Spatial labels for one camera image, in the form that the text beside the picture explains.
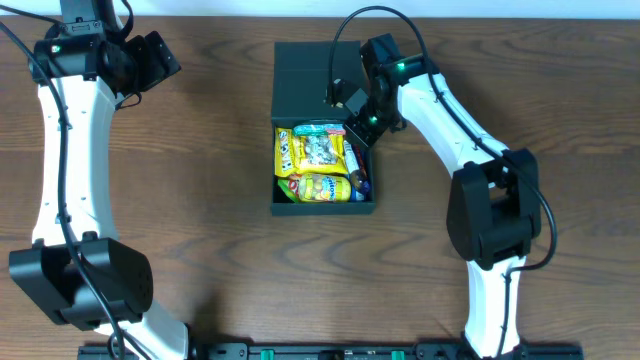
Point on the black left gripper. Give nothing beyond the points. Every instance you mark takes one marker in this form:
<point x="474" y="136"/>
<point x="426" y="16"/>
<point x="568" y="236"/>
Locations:
<point x="163" y="57"/>

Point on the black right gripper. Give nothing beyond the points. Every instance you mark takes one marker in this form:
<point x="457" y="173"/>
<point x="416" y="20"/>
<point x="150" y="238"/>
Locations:
<point x="360" y="133"/>

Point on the blue Oreo cookie pack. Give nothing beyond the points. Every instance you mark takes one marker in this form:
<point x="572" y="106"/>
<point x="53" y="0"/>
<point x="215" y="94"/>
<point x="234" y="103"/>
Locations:
<point x="351" y="166"/>

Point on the green red candy bar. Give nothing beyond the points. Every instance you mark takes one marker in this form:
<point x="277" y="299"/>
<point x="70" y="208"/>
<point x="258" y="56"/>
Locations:
<point x="319" y="130"/>

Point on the dark green lidded box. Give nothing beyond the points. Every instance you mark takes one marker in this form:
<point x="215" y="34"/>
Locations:
<point x="299" y="90"/>

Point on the yellow Hacks candy bag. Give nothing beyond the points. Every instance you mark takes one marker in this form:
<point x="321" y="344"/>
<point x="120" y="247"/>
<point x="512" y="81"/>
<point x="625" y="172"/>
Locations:
<point x="316" y="154"/>

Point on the purple Dairy Milk bar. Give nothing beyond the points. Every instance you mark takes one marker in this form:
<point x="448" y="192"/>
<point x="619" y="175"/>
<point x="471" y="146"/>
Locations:
<point x="362" y="172"/>

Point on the green Haribo gummy bag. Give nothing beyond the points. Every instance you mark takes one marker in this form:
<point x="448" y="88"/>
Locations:
<point x="289" y="186"/>

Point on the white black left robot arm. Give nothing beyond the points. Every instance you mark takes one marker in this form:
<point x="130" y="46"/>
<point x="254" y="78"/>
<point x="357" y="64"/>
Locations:
<point x="77" y="271"/>

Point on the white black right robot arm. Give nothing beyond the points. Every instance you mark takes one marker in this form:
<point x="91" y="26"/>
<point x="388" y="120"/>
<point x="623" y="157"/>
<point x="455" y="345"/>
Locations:
<point x="495" y="205"/>

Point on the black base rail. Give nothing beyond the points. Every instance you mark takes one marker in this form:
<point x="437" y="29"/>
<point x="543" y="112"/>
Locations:
<point x="444" y="350"/>

